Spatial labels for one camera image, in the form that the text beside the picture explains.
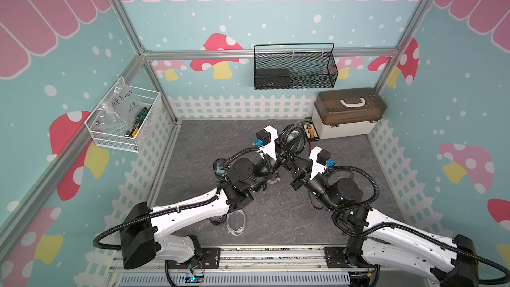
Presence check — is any green wall charger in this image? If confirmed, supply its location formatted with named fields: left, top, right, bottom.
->
left=286, top=130, right=301, bottom=144

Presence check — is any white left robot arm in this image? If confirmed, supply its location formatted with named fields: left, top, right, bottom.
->
left=120, top=148, right=294, bottom=270

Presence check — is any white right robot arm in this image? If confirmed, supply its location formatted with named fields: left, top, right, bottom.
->
left=287, top=158, right=481, bottom=286

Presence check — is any black yellow battery charger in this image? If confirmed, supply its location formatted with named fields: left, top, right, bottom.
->
left=302, top=121, right=320, bottom=142

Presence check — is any brown lid storage box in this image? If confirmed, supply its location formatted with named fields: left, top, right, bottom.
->
left=312, top=88, right=387, bottom=140

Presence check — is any black box in basket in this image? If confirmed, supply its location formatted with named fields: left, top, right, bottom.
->
left=254, top=69, right=291, bottom=90

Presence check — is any green tool in basket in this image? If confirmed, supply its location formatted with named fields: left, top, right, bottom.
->
left=125, top=107, right=150, bottom=138

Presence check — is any clear labelled plastic bag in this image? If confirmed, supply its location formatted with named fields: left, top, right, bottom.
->
left=97, top=79, right=144, bottom=129

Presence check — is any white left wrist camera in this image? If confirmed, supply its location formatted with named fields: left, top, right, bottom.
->
left=254, top=126, right=278, bottom=161

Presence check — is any black wire mesh wall basket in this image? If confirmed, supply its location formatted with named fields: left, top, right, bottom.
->
left=253, top=43, right=339, bottom=89

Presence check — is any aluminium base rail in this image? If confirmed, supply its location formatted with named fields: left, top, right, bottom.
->
left=107, top=244, right=383, bottom=287

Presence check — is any white wire wall basket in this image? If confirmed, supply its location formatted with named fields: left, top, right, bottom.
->
left=85, top=78, right=162, bottom=153

